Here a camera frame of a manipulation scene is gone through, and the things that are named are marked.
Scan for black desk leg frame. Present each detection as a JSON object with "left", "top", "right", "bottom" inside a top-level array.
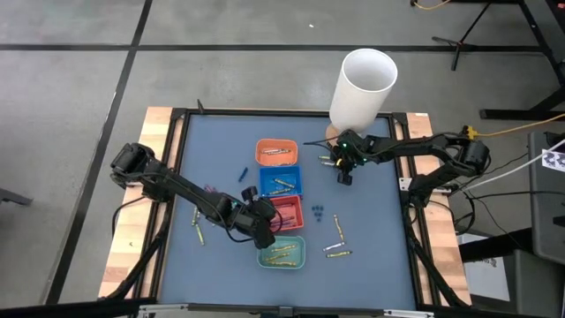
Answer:
[{"left": 479, "top": 0, "right": 565, "bottom": 121}]

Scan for silver aluminium rail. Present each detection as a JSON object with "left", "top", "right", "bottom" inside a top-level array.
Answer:
[{"left": 136, "top": 302, "right": 436, "bottom": 318}]

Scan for grey floor object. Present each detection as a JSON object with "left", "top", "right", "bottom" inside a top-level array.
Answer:
[{"left": 0, "top": 187, "right": 34, "bottom": 208}]

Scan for wooden table side board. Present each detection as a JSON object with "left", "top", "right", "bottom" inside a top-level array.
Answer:
[
  {"left": 97, "top": 105, "right": 174, "bottom": 299},
  {"left": 405, "top": 111, "right": 472, "bottom": 306}
]

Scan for grey box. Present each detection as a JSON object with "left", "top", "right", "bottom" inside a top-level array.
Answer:
[{"left": 502, "top": 249, "right": 565, "bottom": 318}]

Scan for grey cabinet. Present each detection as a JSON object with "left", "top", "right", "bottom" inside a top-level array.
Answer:
[{"left": 527, "top": 131, "right": 565, "bottom": 266}]

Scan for red plastic basket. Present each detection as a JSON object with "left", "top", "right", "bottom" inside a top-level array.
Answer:
[{"left": 268, "top": 195, "right": 305, "bottom": 233}]

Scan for yellow extension cord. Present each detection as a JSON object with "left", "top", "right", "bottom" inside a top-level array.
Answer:
[{"left": 461, "top": 112, "right": 565, "bottom": 140}]

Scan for yellow floor cable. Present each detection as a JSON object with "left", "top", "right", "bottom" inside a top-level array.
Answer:
[{"left": 410, "top": 0, "right": 454, "bottom": 11}]

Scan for blue plastic basket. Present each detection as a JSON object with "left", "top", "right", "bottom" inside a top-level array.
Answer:
[{"left": 258, "top": 165, "right": 305, "bottom": 199}]

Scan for black table frame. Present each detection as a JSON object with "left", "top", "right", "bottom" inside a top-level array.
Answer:
[{"left": 134, "top": 107, "right": 471, "bottom": 310}]

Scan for black light stand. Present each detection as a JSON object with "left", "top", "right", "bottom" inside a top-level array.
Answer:
[{"left": 431, "top": 2, "right": 493, "bottom": 72}]

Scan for white shade wooden base lamp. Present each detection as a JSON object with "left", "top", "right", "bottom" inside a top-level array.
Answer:
[{"left": 325, "top": 48, "right": 399, "bottom": 143}]

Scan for black floor cable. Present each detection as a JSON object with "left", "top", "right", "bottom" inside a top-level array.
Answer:
[{"left": 463, "top": 189, "right": 565, "bottom": 201}]

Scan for orange plastic bin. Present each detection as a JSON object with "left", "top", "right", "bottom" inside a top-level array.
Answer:
[{"left": 254, "top": 138, "right": 299, "bottom": 168}]

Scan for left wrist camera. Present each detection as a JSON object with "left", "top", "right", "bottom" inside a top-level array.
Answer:
[{"left": 240, "top": 185, "right": 260, "bottom": 203}]

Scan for black white fiducial tag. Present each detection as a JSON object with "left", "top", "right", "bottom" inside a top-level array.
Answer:
[{"left": 541, "top": 148, "right": 565, "bottom": 173}]

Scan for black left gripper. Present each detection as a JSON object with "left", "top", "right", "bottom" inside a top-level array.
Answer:
[{"left": 229, "top": 198, "right": 283, "bottom": 250}]

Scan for teal plastic bin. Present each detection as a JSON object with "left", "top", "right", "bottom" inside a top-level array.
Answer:
[{"left": 256, "top": 235, "right": 307, "bottom": 270}]

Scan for white cable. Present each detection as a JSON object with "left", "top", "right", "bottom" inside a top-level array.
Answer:
[{"left": 458, "top": 139, "right": 565, "bottom": 192}]

